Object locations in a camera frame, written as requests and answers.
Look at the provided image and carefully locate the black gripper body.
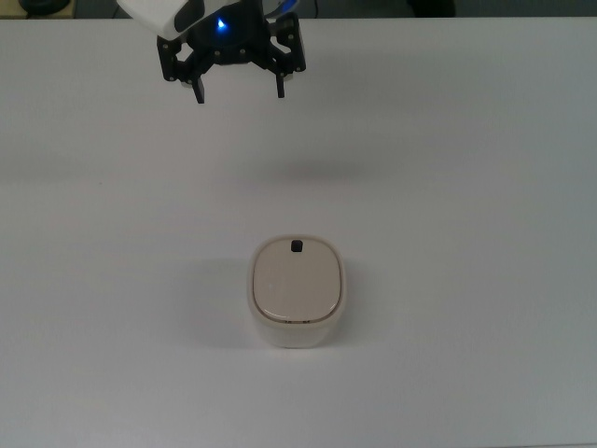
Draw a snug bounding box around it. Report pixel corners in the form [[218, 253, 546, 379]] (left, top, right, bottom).
[[179, 0, 272, 67]]

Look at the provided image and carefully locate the beige trash can lid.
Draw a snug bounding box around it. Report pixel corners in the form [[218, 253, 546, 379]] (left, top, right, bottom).
[[252, 237, 345, 321]]

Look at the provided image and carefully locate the small white trash can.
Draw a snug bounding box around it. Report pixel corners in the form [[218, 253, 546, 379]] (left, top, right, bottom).
[[245, 235, 349, 350]]

